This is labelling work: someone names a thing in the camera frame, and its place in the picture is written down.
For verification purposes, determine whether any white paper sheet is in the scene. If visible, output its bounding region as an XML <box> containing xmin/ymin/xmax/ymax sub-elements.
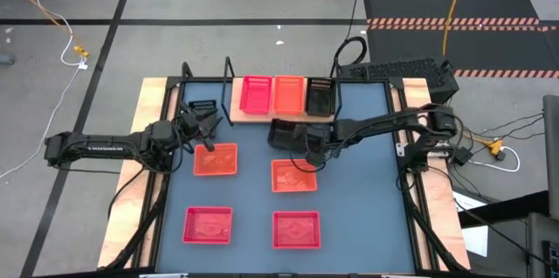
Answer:
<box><xmin>452</xmin><ymin>186</ymin><xmax>489</xmax><ymax>258</ymax></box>

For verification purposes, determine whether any black hanging cable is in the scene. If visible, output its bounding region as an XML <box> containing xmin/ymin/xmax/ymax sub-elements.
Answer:
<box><xmin>333</xmin><ymin>0</ymin><xmax>369</xmax><ymax>78</ymax></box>

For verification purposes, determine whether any short white power cable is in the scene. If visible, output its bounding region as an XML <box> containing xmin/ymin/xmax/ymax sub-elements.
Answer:
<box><xmin>469</xmin><ymin>145</ymin><xmax>521</xmax><ymax>173</ymax></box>

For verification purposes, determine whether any orange plastic mesh basket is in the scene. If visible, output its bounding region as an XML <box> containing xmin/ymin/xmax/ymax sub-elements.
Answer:
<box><xmin>273</xmin><ymin>74</ymin><xmax>306</xmax><ymax>116</ymax></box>
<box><xmin>270</xmin><ymin>158</ymin><xmax>319</xmax><ymax>194</ymax></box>
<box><xmin>193</xmin><ymin>142</ymin><xmax>238</xmax><ymax>177</ymax></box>

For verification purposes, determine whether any long white floor cable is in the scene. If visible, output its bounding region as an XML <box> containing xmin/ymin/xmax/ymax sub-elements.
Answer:
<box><xmin>0</xmin><ymin>0</ymin><xmax>88</xmax><ymax>179</ymax></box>

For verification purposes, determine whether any wooden table side plank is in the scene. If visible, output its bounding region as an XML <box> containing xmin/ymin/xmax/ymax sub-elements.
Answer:
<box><xmin>96</xmin><ymin>77</ymin><xmax>169</xmax><ymax>269</ymax></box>
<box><xmin>401</xmin><ymin>77</ymin><xmax>472</xmax><ymax>271</ymax></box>

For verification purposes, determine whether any orange floor cable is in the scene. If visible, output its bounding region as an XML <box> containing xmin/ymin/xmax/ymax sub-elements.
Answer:
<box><xmin>0</xmin><ymin>0</ymin><xmax>91</xmax><ymax>59</ymax></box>

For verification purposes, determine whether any black slanted bar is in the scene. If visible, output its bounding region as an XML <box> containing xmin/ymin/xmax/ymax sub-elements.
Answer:
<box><xmin>457</xmin><ymin>189</ymin><xmax>552</xmax><ymax>230</ymax></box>

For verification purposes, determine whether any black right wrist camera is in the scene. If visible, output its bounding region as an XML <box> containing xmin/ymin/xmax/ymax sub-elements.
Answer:
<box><xmin>305</xmin><ymin>149</ymin><xmax>328</xmax><ymax>168</ymax></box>

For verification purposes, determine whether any yellow power plug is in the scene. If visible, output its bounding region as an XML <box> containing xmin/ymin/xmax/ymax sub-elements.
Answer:
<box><xmin>486</xmin><ymin>137</ymin><xmax>507</xmax><ymax>162</ymax></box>

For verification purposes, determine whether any black power adapter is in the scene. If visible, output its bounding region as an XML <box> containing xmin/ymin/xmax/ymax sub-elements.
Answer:
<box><xmin>452</xmin><ymin>146</ymin><xmax>473</xmax><ymax>166</ymax></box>

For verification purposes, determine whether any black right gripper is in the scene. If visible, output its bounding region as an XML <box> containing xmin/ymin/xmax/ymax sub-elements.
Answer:
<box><xmin>293</xmin><ymin>121</ymin><xmax>340</xmax><ymax>156</ymax></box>

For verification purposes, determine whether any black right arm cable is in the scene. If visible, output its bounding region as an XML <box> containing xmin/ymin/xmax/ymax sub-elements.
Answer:
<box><xmin>289</xmin><ymin>155</ymin><xmax>328</xmax><ymax>175</ymax></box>

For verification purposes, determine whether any black aluminium rig frame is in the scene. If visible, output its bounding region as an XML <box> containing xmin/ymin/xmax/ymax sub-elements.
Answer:
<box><xmin>102</xmin><ymin>61</ymin><xmax>471</xmax><ymax>278</ymax></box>

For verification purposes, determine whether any black plastic mesh basket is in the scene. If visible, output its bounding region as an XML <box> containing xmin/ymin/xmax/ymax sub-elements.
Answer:
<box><xmin>189</xmin><ymin>99</ymin><xmax>218</xmax><ymax>118</ymax></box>
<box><xmin>267</xmin><ymin>117</ymin><xmax>307</xmax><ymax>153</ymax></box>
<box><xmin>304</xmin><ymin>77</ymin><xmax>336</xmax><ymax>118</ymax></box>

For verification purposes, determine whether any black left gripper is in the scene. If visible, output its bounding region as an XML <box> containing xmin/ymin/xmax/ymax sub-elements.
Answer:
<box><xmin>176</xmin><ymin>109</ymin><xmax>224</xmax><ymax>153</ymax></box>

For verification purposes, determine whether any yellow hanging cable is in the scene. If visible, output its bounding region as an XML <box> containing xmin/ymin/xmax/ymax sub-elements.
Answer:
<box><xmin>441</xmin><ymin>0</ymin><xmax>470</xmax><ymax>57</ymax></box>

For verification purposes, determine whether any black floor mat striped edge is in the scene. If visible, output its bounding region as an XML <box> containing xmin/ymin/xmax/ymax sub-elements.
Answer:
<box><xmin>365</xmin><ymin>24</ymin><xmax>559</xmax><ymax>79</ymax></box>
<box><xmin>361</xmin><ymin>0</ymin><xmax>542</xmax><ymax>25</ymax></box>

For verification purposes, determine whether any red plastic mesh basket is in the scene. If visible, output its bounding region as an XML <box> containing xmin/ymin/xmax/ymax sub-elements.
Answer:
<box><xmin>238</xmin><ymin>74</ymin><xmax>274</xmax><ymax>115</ymax></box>
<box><xmin>272</xmin><ymin>211</ymin><xmax>322</xmax><ymax>250</ymax></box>
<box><xmin>182</xmin><ymin>205</ymin><xmax>234</xmax><ymax>245</ymax></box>

